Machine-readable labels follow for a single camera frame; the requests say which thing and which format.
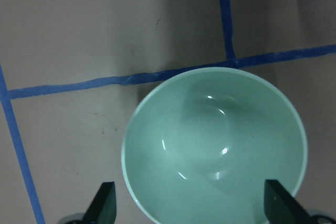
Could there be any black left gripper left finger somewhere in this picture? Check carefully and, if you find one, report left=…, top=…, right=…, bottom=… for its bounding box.
left=82, top=182, right=117, bottom=224

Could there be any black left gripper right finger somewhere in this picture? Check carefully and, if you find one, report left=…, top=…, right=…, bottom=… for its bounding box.
left=264, top=179, right=311, bottom=224

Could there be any green bowl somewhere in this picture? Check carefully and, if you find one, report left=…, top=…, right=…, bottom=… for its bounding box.
left=121, top=67, right=308, bottom=223

